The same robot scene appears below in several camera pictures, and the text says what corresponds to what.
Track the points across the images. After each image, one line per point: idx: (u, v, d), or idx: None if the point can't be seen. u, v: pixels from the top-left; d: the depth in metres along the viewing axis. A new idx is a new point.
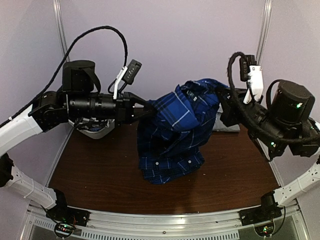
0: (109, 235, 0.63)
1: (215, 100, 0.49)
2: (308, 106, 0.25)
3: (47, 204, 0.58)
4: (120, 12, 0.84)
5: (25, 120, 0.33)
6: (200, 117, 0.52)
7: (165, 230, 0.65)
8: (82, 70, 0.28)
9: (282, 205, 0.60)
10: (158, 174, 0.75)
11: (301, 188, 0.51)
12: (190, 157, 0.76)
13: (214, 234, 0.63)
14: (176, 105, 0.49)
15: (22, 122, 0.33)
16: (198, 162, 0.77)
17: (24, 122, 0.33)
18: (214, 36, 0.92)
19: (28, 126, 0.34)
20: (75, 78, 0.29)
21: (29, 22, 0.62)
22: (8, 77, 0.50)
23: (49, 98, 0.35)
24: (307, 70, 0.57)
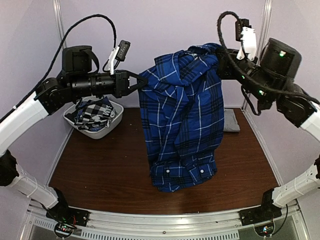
0: (110, 235, 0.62)
1: (215, 59, 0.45)
2: (294, 64, 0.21)
3: (49, 202, 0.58)
4: (120, 12, 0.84)
5: (31, 105, 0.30)
6: (194, 75, 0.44)
7: (165, 230, 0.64)
8: (83, 52, 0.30)
9: (278, 204, 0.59)
10: (167, 181, 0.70)
11: (295, 189, 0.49)
12: (203, 167, 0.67)
13: (214, 234, 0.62)
14: (170, 62, 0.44)
15: (28, 108, 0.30)
16: (211, 173, 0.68)
17: (30, 107, 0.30)
18: (215, 36, 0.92)
19: (35, 112, 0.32)
20: (77, 61, 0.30)
21: (29, 21, 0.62)
22: (8, 78, 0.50)
23: (50, 83, 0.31)
24: (308, 70, 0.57)
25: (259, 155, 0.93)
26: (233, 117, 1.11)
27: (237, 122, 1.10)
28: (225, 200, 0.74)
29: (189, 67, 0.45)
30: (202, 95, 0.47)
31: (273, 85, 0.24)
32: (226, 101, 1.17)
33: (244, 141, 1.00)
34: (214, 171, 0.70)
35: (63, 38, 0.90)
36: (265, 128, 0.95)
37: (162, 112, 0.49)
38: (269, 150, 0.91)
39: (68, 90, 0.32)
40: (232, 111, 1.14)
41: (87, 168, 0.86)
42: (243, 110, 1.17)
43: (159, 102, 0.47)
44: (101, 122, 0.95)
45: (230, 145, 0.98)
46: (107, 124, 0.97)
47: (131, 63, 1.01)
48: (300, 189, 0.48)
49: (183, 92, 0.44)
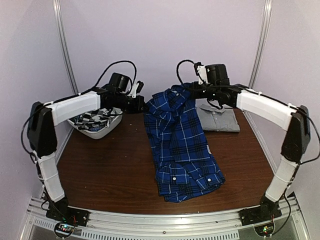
0: (110, 235, 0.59)
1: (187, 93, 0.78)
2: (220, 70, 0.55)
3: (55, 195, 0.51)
4: (119, 11, 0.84)
5: (96, 96, 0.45)
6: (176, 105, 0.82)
7: (165, 230, 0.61)
8: (119, 76, 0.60)
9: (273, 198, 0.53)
10: (175, 191, 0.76)
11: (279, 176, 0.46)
12: (209, 176, 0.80)
13: (214, 234, 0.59)
14: (162, 97, 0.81)
15: (93, 97, 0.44)
16: (218, 181, 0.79)
17: (95, 98, 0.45)
18: (215, 36, 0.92)
19: (90, 102, 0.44)
20: (122, 82, 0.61)
21: (29, 21, 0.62)
22: (9, 78, 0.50)
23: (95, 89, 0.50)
24: (307, 70, 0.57)
25: (259, 155, 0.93)
26: (233, 117, 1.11)
27: (237, 122, 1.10)
28: (225, 200, 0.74)
29: (174, 100, 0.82)
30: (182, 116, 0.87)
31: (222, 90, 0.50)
32: None
33: (244, 141, 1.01)
34: (223, 179, 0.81)
35: (63, 39, 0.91)
36: (265, 128, 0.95)
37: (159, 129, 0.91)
38: (269, 150, 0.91)
39: (111, 97, 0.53)
40: (232, 111, 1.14)
41: (87, 168, 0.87)
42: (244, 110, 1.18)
43: (157, 121, 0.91)
44: (101, 121, 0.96)
45: (230, 145, 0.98)
46: (107, 124, 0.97)
47: (132, 63, 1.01)
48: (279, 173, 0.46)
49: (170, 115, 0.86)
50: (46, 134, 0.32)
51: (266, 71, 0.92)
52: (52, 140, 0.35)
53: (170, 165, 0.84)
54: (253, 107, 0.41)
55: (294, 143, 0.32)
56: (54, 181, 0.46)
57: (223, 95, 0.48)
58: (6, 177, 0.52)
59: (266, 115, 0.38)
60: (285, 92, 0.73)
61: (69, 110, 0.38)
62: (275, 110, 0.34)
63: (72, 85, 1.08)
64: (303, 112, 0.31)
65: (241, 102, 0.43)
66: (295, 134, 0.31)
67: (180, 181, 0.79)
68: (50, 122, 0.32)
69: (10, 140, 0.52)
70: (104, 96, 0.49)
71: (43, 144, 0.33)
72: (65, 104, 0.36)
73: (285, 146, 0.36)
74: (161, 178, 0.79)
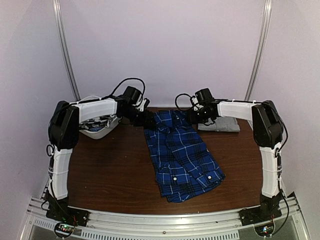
0: (110, 235, 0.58)
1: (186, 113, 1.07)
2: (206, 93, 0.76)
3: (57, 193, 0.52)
4: (119, 11, 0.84)
5: (114, 102, 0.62)
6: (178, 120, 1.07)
7: (165, 230, 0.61)
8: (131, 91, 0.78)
9: (268, 194, 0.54)
10: (176, 190, 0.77)
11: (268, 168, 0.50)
12: (209, 173, 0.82)
13: (214, 234, 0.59)
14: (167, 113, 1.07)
15: (112, 102, 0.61)
16: (218, 178, 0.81)
17: (113, 103, 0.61)
18: (214, 36, 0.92)
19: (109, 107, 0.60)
20: (132, 95, 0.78)
21: (29, 21, 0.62)
22: (10, 77, 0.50)
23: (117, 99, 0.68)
24: (307, 70, 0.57)
25: (259, 155, 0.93)
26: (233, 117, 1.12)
27: (237, 122, 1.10)
28: (225, 200, 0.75)
29: (176, 116, 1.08)
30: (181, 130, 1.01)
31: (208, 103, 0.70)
32: None
33: (244, 141, 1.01)
34: (223, 176, 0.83)
35: (63, 39, 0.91)
36: None
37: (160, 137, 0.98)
38: None
39: (124, 106, 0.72)
40: None
41: (87, 168, 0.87)
42: None
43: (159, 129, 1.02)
44: (101, 122, 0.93)
45: (230, 145, 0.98)
46: (107, 124, 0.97)
47: (132, 63, 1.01)
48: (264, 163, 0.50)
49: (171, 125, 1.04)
50: (72, 127, 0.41)
51: (266, 71, 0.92)
52: (73, 136, 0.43)
53: (170, 166, 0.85)
54: (230, 111, 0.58)
55: (260, 129, 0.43)
56: (64, 176, 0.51)
57: (208, 109, 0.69)
58: (6, 177, 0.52)
59: (239, 114, 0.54)
60: (285, 92, 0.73)
61: (89, 110, 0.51)
62: (244, 108, 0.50)
63: (72, 85, 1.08)
64: (262, 105, 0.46)
65: (221, 110, 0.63)
66: (258, 121, 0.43)
67: (181, 181, 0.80)
68: (76, 118, 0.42)
69: (10, 140, 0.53)
70: (120, 103, 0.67)
71: (68, 133, 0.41)
72: (88, 106, 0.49)
73: (255, 135, 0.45)
74: (161, 179, 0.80)
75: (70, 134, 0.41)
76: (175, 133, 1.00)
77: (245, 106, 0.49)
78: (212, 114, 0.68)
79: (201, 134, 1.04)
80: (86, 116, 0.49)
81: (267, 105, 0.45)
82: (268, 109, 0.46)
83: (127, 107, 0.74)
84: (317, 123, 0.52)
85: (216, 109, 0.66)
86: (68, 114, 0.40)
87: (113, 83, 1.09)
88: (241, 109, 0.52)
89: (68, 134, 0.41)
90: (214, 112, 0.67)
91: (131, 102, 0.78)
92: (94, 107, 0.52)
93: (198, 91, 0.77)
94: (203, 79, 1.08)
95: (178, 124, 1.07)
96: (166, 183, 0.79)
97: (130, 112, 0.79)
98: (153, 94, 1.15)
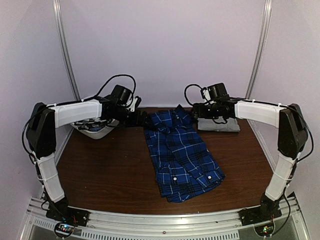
0: (110, 235, 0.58)
1: (185, 114, 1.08)
2: (220, 88, 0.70)
3: (54, 196, 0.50)
4: (119, 12, 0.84)
5: (98, 104, 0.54)
6: (178, 120, 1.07)
7: (165, 230, 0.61)
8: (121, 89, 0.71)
9: (272, 196, 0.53)
10: (176, 190, 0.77)
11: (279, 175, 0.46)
12: (209, 173, 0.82)
13: (214, 234, 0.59)
14: (168, 113, 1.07)
15: (96, 105, 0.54)
16: (218, 178, 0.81)
17: (96, 105, 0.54)
18: (214, 36, 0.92)
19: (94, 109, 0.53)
20: (124, 95, 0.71)
21: (29, 21, 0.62)
22: (10, 78, 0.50)
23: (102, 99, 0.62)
24: (307, 70, 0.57)
25: (259, 155, 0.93)
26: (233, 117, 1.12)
27: (237, 122, 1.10)
28: (225, 200, 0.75)
29: (176, 116, 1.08)
30: (181, 130, 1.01)
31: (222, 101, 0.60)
32: None
33: (244, 141, 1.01)
34: (223, 176, 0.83)
35: (63, 39, 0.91)
36: (265, 128, 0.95)
37: (160, 137, 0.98)
38: (270, 150, 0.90)
39: (112, 107, 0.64)
40: None
41: (88, 168, 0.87)
42: None
43: (159, 130, 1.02)
44: (101, 122, 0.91)
45: (230, 145, 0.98)
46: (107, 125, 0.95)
47: (132, 63, 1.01)
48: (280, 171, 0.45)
49: (172, 125, 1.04)
50: (49, 133, 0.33)
51: (266, 71, 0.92)
52: (51, 142, 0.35)
53: (170, 166, 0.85)
54: (249, 112, 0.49)
55: (287, 137, 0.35)
56: (56, 179, 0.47)
57: (223, 108, 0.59)
58: (6, 178, 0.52)
59: (260, 118, 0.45)
60: (286, 92, 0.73)
61: (70, 113, 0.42)
62: (268, 111, 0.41)
63: (72, 85, 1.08)
64: (292, 110, 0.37)
65: (239, 111, 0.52)
66: (286, 128, 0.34)
67: (181, 181, 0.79)
68: (52, 123, 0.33)
69: (10, 141, 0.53)
70: (105, 106, 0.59)
71: (42, 143, 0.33)
72: (66, 109, 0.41)
73: (280, 143, 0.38)
74: (161, 179, 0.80)
75: (46, 141, 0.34)
76: (175, 134, 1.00)
77: (270, 109, 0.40)
78: (227, 114, 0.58)
79: (201, 134, 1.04)
80: (64, 120, 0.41)
81: (295, 110, 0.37)
82: (295, 114, 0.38)
83: (114, 108, 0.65)
84: (317, 123, 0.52)
85: (232, 109, 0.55)
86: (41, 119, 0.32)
87: (113, 83, 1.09)
88: (263, 111, 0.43)
89: (43, 142, 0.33)
90: (232, 112, 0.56)
91: (119, 103, 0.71)
92: (73, 110, 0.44)
93: (212, 86, 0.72)
94: (203, 78, 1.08)
95: (178, 124, 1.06)
96: (166, 183, 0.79)
97: (118, 114, 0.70)
98: (153, 94, 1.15)
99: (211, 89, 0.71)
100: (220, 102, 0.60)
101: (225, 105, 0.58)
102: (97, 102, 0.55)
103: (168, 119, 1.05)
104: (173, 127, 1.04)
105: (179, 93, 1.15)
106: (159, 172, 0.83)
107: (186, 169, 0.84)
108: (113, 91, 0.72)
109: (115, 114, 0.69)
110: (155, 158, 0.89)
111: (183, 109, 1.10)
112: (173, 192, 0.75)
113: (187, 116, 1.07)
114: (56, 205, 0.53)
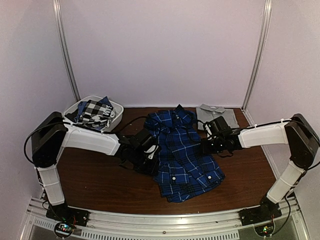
0: (110, 235, 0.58)
1: (184, 114, 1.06)
2: (221, 119, 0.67)
3: (55, 200, 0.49)
4: (119, 12, 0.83)
5: (116, 143, 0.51)
6: (178, 120, 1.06)
7: (165, 230, 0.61)
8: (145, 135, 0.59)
9: (273, 198, 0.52)
10: (177, 190, 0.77)
11: (283, 181, 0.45)
12: (209, 173, 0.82)
13: (214, 234, 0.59)
14: (167, 113, 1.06)
15: (113, 143, 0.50)
16: (218, 178, 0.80)
17: (114, 144, 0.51)
18: (214, 36, 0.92)
19: (108, 145, 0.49)
20: (145, 141, 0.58)
21: (28, 21, 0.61)
22: (10, 78, 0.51)
23: (125, 139, 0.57)
24: (307, 70, 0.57)
25: (259, 155, 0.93)
26: (233, 117, 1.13)
27: (237, 122, 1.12)
28: (226, 200, 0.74)
29: (176, 116, 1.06)
30: (181, 131, 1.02)
31: (225, 136, 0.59)
32: (227, 101, 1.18)
33: None
34: (223, 176, 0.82)
35: (63, 38, 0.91)
36: None
37: (160, 138, 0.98)
38: (270, 150, 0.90)
39: (130, 151, 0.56)
40: (232, 111, 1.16)
41: (88, 168, 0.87)
42: (244, 110, 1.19)
43: (158, 131, 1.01)
44: (101, 122, 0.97)
45: None
46: (107, 125, 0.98)
47: (132, 64, 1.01)
48: (284, 177, 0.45)
49: (172, 125, 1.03)
50: (52, 149, 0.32)
51: (266, 71, 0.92)
52: (51, 156, 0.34)
53: (169, 165, 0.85)
54: (255, 139, 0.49)
55: (299, 149, 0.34)
56: (56, 187, 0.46)
57: (228, 142, 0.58)
58: (7, 177, 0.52)
59: (268, 139, 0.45)
60: (286, 92, 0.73)
61: (81, 139, 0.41)
62: (271, 130, 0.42)
63: (72, 85, 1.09)
64: (299, 122, 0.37)
65: (244, 140, 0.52)
66: (295, 141, 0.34)
67: (181, 180, 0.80)
68: (58, 140, 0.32)
69: (10, 141, 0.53)
70: (124, 148, 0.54)
71: (43, 153, 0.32)
72: (80, 134, 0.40)
73: (295, 157, 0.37)
74: (161, 179, 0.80)
75: (47, 154, 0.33)
76: (175, 134, 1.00)
77: (273, 128, 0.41)
78: (233, 147, 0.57)
79: (201, 135, 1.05)
80: (73, 142, 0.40)
81: (302, 125, 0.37)
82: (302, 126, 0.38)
83: (133, 152, 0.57)
84: (317, 123, 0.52)
85: (237, 141, 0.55)
86: (51, 133, 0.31)
87: (113, 83, 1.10)
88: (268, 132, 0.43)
89: (43, 153, 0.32)
90: (237, 144, 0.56)
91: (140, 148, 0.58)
92: (87, 138, 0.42)
93: (212, 121, 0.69)
94: (203, 78, 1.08)
95: (179, 124, 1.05)
96: (166, 183, 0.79)
97: (139, 157, 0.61)
98: (153, 95, 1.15)
99: (211, 123, 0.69)
100: (223, 137, 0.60)
101: (229, 139, 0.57)
102: (115, 140, 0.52)
103: (168, 119, 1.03)
104: (172, 127, 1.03)
105: (179, 93, 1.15)
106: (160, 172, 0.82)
107: (186, 170, 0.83)
108: (138, 133, 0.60)
109: (136, 158, 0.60)
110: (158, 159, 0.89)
111: (183, 109, 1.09)
112: (173, 193, 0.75)
113: (187, 116, 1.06)
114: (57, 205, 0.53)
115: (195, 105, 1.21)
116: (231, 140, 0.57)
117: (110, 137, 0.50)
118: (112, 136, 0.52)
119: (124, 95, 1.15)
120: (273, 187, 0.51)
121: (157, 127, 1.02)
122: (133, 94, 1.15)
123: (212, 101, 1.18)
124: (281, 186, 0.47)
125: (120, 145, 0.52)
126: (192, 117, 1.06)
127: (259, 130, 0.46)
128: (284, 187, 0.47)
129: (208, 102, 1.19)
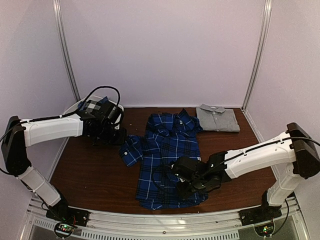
0: (110, 235, 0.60)
1: (186, 120, 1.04)
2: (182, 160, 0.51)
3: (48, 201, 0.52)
4: (118, 12, 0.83)
5: (79, 122, 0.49)
6: (181, 126, 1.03)
7: (165, 230, 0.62)
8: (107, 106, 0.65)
9: (273, 203, 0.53)
10: (151, 197, 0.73)
11: (282, 188, 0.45)
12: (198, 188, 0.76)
13: (214, 234, 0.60)
14: (170, 117, 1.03)
15: (76, 122, 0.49)
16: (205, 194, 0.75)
17: (77, 123, 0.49)
18: (214, 35, 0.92)
19: (73, 126, 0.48)
20: None
21: (28, 22, 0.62)
22: (10, 78, 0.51)
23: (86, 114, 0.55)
24: (307, 70, 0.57)
25: None
26: (233, 117, 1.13)
27: (237, 122, 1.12)
28: (226, 200, 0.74)
29: (179, 123, 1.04)
30: (180, 137, 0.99)
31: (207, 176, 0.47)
32: (227, 101, 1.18)
33: (244, 141, 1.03)
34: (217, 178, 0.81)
35: (63, 38, 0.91)
36: (264, 129, 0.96)
37: (157, 141, 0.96)
38: None
39: (93, 123, 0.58)
40: (232, 111, 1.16)
41: (87, 168, 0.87)
42: (243, 110, 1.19)
43: (158, 135, 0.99)
44: None
45: (228, 146, 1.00)
46: None
47: (132, 64, 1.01)
48: (285, 184, 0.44)
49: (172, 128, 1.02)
50: (20, 152, 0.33)
51: (265, 71, 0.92)
52: (23, 160, 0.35)
53: (144, 154, 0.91)
54: (249, 167, 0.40)
55: (306, 166, 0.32)
56: (44, 189, 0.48)
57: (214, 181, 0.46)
58: (8, 177, 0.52)
59: (263, 164, 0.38)
60: (286, 92, 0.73)
61: (44, 133, 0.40)
62: (272, 156, 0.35)
63: (72, 85, 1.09)
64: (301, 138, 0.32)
65: (234, 172, 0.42)
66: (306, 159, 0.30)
67: (160, 188, 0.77)
68: (20, 142, 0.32)
69: None
70: (87, 122, 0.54)
71: (13, 160, 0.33)
72: (41, 126, 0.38)
73: (302, 171, 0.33)
74: (140, 183, 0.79)
75: (18, 158, 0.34)
76: (173, 138, 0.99)
77: (276, 152, 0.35)
78: (221, 181, 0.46)
79: (199, 134, 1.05)
80: (38, 139, 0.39)
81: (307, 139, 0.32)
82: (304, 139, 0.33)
83: (96, 124, 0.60)
84: (317, 123, 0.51)
85: (224, 175, 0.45)
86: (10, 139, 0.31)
87: (113, 83, 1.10)
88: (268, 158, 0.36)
89: (13, 159, 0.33)
90: (224, 176, 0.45)
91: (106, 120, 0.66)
92: (49, 128, 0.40)
93: (176, 165, 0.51)
94: (203, 78, 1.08)
95: (181, 130, 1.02)
96: (145, 187, 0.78)
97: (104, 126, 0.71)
98: (153, 94, 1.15)
99: (176, 170, 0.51)
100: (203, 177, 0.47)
101: (214, 176, 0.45)
102: (77, 118, 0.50)
103: (169, 123, 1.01)
104: (170, 130, 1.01)
105: (179, 93, 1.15)
106: (141, 175, 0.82)
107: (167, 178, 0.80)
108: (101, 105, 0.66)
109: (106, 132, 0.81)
110: (147, 160, 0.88)
111: (186, 112, 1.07)
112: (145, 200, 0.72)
113: (190, 121, 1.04)
114: (56, 203, 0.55)
115: (195, 105, 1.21)
116: (216, 176, 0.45)
117: (70, 118, 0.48)
118: (73, 117, 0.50)
119: (124, 95, 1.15)
120: (274, 191, 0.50)
121: (157, 128, 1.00)
122: (133, 94, 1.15)
123: (212, 101, 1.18)
124: (280, 191, 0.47)
125: (83, 122, 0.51)
126: (195, 124, 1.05)
127: (254, 159, 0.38)
128: (287, 191, 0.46)
129: (207, 102, 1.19)
